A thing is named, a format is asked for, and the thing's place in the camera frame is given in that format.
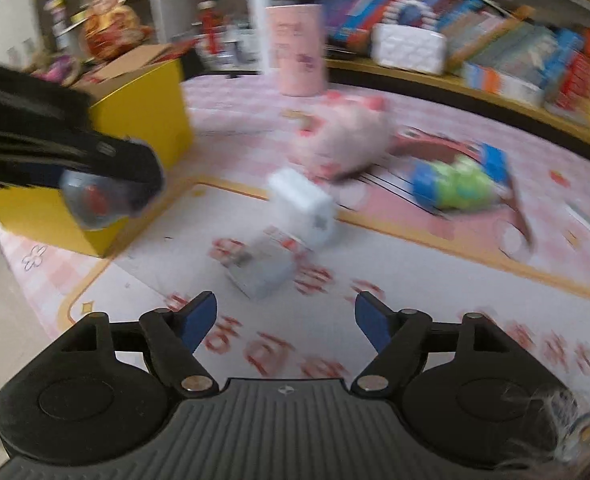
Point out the pale pink pig plush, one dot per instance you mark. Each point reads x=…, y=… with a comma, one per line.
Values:
x=345, y=135

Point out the pink cylinder tin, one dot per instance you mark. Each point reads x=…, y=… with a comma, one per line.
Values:
x=295, y=50

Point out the grey fur trim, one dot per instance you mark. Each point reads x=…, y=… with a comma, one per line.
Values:
x=580, y=430

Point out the row of leaning books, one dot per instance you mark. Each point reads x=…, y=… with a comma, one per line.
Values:
x=515, y=45

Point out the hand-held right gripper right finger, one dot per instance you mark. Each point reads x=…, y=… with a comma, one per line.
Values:
x=372, y=322

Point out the brown cardboard sheet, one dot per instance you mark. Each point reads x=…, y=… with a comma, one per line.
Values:
x=130, y=62

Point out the small white printed box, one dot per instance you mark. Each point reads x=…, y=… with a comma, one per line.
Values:
x=262, y=270

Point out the yellow cardboard box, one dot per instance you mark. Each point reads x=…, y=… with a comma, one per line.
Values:
x=140, y=110

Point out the red gold paper decoration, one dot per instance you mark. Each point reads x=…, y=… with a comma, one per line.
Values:
x=115, y=25

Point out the white desk mat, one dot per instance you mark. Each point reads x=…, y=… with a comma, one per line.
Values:
x=425, y=270

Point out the white blue orange box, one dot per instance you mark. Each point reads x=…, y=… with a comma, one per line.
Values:
x=505, y=85

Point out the white rounded box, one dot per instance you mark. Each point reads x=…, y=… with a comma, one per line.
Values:
x=302, y=205

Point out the white quilted handbag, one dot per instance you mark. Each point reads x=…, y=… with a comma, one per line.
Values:
x=410, y=47

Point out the red tassel ornament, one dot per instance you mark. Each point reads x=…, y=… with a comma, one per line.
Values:
x=210, y=25

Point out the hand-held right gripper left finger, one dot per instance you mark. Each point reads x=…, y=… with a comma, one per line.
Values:
x=200, y=320

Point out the green and blue toy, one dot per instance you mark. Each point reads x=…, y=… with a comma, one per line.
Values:
x=457, y=187

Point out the grey purple toy camera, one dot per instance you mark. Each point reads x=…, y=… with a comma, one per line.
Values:
x=92, y=205

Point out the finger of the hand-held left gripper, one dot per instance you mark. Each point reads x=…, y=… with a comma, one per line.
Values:
x=130, y=165
x=25, y=100

